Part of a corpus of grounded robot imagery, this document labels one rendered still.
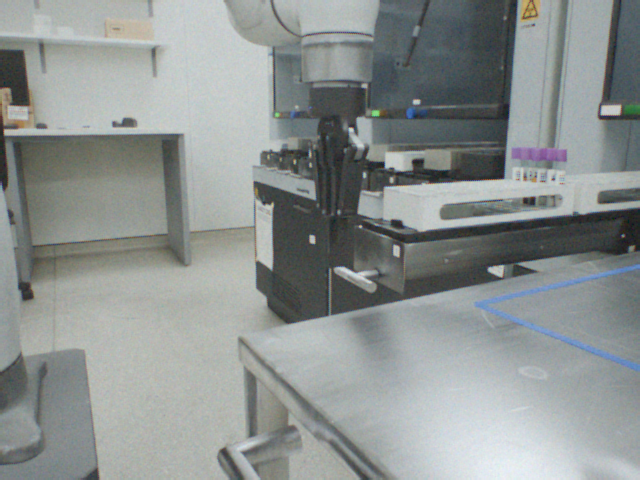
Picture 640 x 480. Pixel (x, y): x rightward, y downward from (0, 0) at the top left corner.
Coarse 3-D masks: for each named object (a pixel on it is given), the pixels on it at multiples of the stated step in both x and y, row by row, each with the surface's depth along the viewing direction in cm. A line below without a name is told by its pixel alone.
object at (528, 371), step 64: (320, 320) 40; (384, 320) 40; (448, 320) 40; (512, 320) 40; (576, 320) 40; (256, 384) 36; (320, 384) 30; (384, 384) 30; (448, 384) 30; (512, 384) 30; (576, 384) 30; (256, 448) 31; (384, 448) 24; (448, 448) 24; (512, 448) 24; (576, 448) 24
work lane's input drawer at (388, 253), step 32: (384, 224) 77; (512, 224) 79; (544, 224) 81; (576, 224) 83; (608, 224) 86; (384, 256) 75; (416, 256) 71; (448, 256) 73; (480, 256) 76; (512, 256) 78; (544, 256) 81
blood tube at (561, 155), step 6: (558, 150) 83; (564, 150) 83; (558, 156) 83; (564, 156) 83; (558, 162) 83; (564, 162) 83; (558, 168) 84; (564, 168) 83; (558, 174) 84; (564, 174) 84; (558, 180) 84; (564, 180) 84; (558, 198) 84; (558, 204) 85
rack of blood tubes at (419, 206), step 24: (384, 192) 80; (408, 192) 75; (432, 192) 76; (456, 192) 75; (480, 192) 76; (504, 192) 78; (528, 192) 80; (552, 192) 82; (384, 216) 80; (408, 216) 75; (432, 216) 73; (456, 216) 87; (480, 216) 87; (504, 216) 79; (528, 216) 81
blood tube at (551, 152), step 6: (552, 150) 84; (546, 156) 85; (552, 156) 84; (552, 162) 85; (552, 168) 85; (552, 174) 85; (546, 180) 86; (552, 180) 85; (546, 198) 86; (552, 198) 86; (546, 204) 86; (552, 204) 86
